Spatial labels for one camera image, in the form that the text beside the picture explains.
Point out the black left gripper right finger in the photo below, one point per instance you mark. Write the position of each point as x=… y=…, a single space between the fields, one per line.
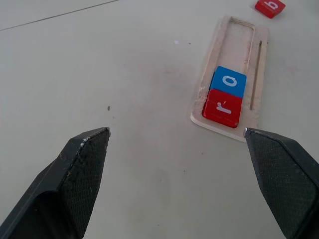
x=286 y=179

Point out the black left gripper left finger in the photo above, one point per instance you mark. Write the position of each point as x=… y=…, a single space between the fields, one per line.
x=62 y=189

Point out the red letter r tile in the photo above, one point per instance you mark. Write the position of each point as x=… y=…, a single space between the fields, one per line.
x=222 y=108

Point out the blue letter o tile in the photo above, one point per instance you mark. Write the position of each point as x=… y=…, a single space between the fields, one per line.
x=228 y=81

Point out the wooden letter tray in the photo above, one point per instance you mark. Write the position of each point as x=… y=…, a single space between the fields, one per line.
x=233 y=49

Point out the red letter b tile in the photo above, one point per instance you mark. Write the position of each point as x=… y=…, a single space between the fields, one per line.
x=270 y=7

